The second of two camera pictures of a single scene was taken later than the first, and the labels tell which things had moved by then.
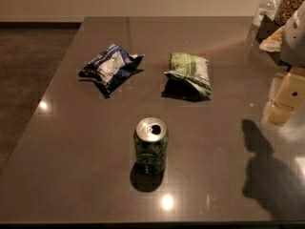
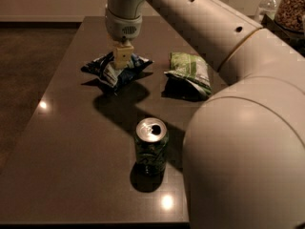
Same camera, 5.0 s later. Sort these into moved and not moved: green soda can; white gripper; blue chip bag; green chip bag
Moved: blue chip bag; white gripper
Not moved: green soda can; green chip bag
